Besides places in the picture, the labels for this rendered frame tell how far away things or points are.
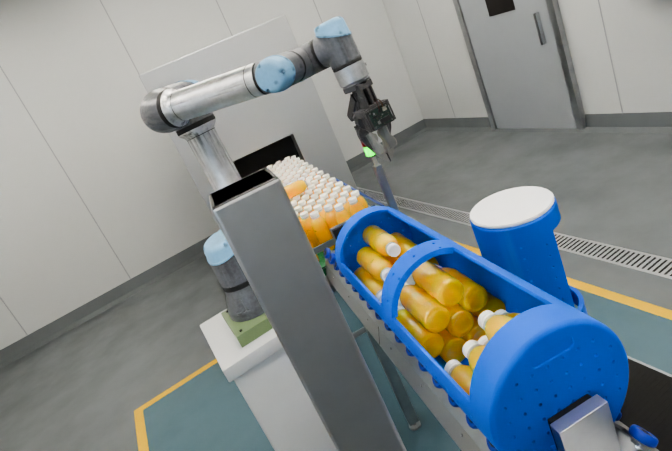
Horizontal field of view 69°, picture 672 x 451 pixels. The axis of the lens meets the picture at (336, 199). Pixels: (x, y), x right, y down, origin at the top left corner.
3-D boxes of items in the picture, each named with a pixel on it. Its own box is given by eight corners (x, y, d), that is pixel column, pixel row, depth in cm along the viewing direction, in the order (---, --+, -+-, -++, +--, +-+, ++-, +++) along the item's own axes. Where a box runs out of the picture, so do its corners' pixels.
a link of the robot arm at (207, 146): (236, 268, 145) (139, 97, 131) (260, 243, 158) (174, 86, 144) (267, 259, 139) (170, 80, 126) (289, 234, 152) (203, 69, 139)
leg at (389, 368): (412, 433, 228) (364, 326, 209) (407, 425, 234) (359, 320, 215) (423, 426, 229) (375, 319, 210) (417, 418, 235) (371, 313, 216)
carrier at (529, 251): (571, 444, 177) (629, 401, 183) (505, 238, 150) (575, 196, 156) (517, 400, 203) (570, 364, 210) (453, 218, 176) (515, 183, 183)
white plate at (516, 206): (504, 234, 150) (505, 237, 151) (573, 193, 156) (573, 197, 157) (454, 215, 176) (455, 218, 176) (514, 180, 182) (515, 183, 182)
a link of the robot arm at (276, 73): (111, 104, 122) (274, 43, 100) (141, 94, 131) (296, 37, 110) (131, 148, 125) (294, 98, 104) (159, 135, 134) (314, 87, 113)
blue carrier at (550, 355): (514, 502, 85) (472, 372, 76) (351, 300, 166) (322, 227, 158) (642, 420, 90) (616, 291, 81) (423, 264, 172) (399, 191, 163)
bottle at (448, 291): (453, 274, 112) (417, 250, 129) (433, 297, 112) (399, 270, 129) (471, 291, 114) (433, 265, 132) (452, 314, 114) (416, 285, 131)
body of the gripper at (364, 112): (372, 135, 115) (349, 88, 111) (358, 135, 123) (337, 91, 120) (398, 120, 116) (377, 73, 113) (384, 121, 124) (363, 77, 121)
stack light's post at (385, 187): (443, 340, 279) (374, 167, 245) (439, 336, 283) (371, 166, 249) (448, 336, 280) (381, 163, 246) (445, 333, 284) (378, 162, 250)
